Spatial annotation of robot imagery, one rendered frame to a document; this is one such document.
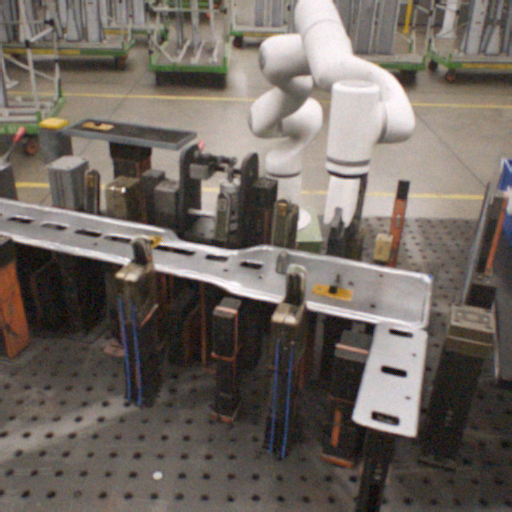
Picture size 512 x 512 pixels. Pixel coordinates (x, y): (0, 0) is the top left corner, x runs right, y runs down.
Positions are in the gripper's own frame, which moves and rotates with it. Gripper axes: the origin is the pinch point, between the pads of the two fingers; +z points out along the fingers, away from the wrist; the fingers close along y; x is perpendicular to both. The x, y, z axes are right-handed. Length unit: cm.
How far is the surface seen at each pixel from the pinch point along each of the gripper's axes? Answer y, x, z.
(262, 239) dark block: -23.6, -23.4, 15.2
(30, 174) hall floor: -241, -281, 111
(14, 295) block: 11, -76, 24
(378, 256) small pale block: -15.9, 7.3, 10.2
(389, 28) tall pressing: -746, -71, 45
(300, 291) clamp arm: 12.5, -4.5, 5.7
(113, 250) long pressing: 1, -53, 12
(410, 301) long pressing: -2.7, 16.1, 12.4
